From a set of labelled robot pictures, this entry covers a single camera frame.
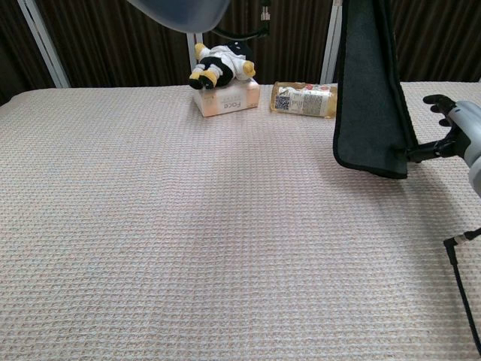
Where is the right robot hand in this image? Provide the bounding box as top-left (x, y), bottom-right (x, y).
top-left (406, 93), bottom-right (481, 197)

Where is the pink cloth with black trim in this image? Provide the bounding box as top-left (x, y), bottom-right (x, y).
top-left (333, 0), bottom-right (420, 180)

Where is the amber liquid plastic bottle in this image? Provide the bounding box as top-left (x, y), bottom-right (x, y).
top-left (269, 80), bottom-right (338, 120)

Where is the pink tissue box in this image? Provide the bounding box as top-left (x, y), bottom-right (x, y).
top-left (193, 77), bottom-right (261, 117)

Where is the black white yellow plush doll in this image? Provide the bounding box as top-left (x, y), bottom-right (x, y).
top-left (189, 39), bottom-right (257, 91)

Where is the beige woven tablecloth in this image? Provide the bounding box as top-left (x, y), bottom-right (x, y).
top-left (0, 80), bottom-right (481, 361)

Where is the dark pleated curtain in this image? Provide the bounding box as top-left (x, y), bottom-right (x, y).
top-left (0, 0), bottom-right (481, 108)

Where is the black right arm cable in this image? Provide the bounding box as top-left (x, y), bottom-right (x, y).
top-left (443, 227), bottom-right (481, 356)

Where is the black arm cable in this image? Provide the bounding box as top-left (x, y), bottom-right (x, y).
top-left (443, 227), bottom-right (481, 356)
top-left (213, 0), bottom-right (272, 41)

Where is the white metal frame post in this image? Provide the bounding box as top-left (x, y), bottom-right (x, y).
top-left (17, 0), bottom-right (71, 89)
top-left (186, 30), bottom-right (206, 65)
top-left (321, 0), bottom-right (345, 84)

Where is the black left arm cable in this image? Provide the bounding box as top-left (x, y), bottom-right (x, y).
top-left (213, 0), bottom-right (272, 41)

